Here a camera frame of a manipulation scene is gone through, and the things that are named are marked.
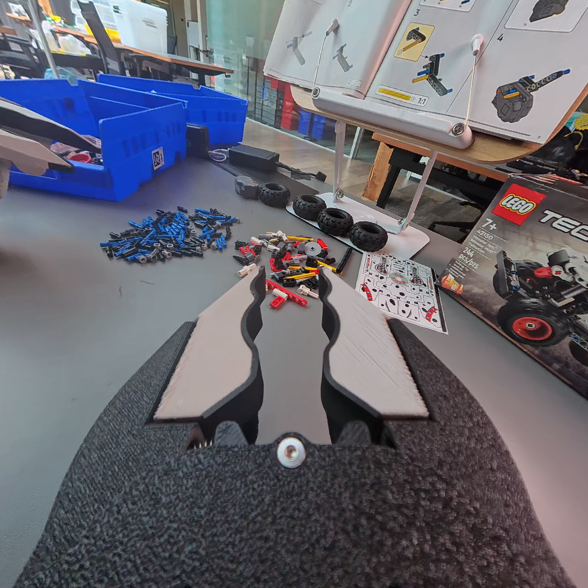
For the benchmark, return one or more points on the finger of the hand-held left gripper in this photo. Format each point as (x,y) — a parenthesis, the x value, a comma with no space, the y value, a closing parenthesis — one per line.
(27,149)
(46,131)

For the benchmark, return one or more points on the wooden white book stand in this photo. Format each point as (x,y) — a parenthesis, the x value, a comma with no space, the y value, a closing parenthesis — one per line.
(390,115)

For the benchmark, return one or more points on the white background box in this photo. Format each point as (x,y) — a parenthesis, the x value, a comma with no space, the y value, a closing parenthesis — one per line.
(142,20)

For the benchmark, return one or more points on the pile of blue black pins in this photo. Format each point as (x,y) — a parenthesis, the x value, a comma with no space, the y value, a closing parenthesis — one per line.
(170,234)

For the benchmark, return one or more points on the toy set cardboard box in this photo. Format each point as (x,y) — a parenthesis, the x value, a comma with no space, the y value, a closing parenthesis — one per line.
(528,275)

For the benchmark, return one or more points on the pile of mixed toy parts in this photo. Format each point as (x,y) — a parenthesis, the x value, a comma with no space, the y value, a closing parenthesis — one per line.
(294,266)

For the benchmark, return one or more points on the red long holed beam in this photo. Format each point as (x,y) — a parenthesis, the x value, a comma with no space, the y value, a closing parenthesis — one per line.
(294,294)

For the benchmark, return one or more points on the sticker sheet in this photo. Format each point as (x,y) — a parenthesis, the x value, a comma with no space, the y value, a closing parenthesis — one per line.
(399,294)

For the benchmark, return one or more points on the blue divided storage bin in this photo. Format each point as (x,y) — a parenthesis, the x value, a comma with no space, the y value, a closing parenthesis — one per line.
(128,151)

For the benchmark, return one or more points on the red small angled part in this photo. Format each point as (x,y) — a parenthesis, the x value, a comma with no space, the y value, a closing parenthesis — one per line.
(278,302)

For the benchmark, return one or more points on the wooden table with thick leg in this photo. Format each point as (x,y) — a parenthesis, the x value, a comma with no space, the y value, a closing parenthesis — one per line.
(383,174)

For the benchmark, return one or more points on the black toy tire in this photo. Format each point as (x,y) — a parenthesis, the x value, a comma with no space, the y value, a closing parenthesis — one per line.
(330,227)
(275,201)
(363,243)
(303,212)

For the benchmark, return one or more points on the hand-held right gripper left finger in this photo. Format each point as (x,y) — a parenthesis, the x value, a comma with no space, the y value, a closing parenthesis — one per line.
(206,363)

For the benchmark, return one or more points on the grey toy motor block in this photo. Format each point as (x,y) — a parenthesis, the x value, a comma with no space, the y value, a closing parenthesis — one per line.
(247,187)

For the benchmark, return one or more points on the instruction booklet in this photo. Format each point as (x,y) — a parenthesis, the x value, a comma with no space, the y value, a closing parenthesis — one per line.
(450,27)

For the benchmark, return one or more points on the white tube connector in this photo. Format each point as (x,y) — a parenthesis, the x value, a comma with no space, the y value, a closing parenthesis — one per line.
(247,270)

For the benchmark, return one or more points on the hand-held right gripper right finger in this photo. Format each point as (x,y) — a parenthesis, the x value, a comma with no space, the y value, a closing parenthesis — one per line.
(372,363)

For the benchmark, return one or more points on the shelf of coloured storage drawers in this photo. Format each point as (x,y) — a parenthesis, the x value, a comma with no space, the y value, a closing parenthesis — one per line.
(289,110)

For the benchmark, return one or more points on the black power adapter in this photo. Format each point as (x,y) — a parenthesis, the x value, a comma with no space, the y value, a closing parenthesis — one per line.
(252,156)

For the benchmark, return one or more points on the grey desk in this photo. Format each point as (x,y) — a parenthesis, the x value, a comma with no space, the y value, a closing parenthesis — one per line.
(92,321)

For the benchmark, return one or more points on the wooden background table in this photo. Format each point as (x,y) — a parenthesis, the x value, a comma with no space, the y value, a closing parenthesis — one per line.
(183,59)

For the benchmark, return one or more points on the white small cross connector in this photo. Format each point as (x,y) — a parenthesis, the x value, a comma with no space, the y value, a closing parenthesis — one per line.
(307,290)

